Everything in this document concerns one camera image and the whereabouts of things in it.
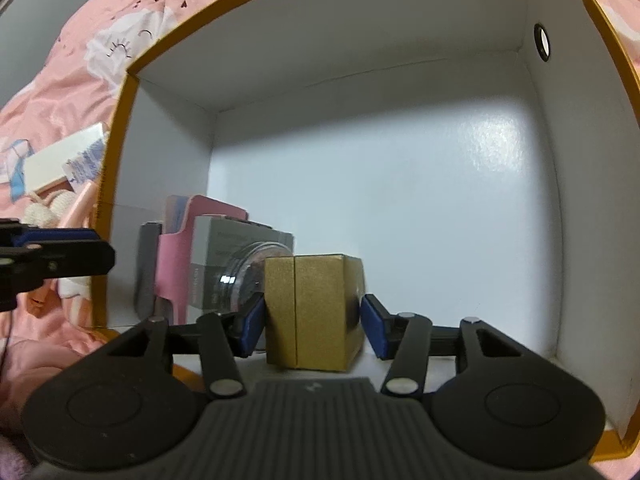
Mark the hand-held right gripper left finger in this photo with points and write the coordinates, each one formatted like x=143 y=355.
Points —
x=252 y=325

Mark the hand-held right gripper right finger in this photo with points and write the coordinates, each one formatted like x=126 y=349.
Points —
x=375 y=327

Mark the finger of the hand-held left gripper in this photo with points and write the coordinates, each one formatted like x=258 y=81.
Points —
x=75 y=260
x=60 y=236

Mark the gold box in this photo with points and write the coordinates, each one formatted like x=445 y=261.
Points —
x=310 y=310

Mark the grey case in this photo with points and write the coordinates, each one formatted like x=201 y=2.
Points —
x=146 y=270

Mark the pink box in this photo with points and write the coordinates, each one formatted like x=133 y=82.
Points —
x=172 y=260

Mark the orange cardboard box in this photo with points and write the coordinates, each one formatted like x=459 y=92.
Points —
x=400 y=185

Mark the white pink crocheted toy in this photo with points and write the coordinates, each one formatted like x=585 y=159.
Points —
x=45 y=210

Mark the white flat box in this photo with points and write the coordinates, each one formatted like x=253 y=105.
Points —
x=50 y=162

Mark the clear packet with printed label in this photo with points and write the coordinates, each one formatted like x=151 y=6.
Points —
x=87 y=165

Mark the purple fuzzy cloth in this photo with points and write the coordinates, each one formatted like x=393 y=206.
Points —
x=10 y=460

